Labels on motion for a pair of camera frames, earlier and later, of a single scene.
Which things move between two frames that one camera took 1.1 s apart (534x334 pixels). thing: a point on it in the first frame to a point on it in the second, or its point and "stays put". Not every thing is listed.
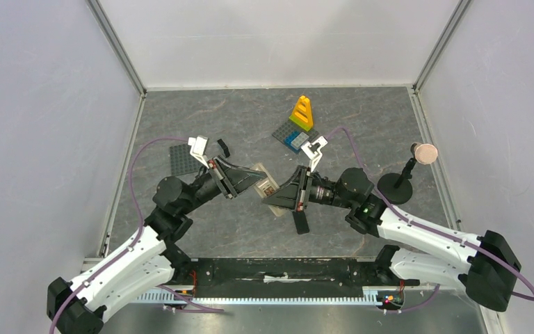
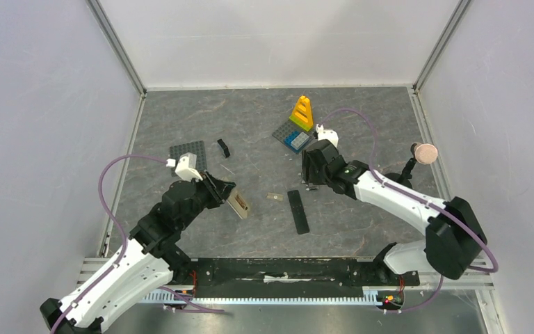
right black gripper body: [303, 188] to [313, 168]
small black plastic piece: [224, 147] stays put
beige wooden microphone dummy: [425, 154] stays put
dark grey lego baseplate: [181, 161] stays put
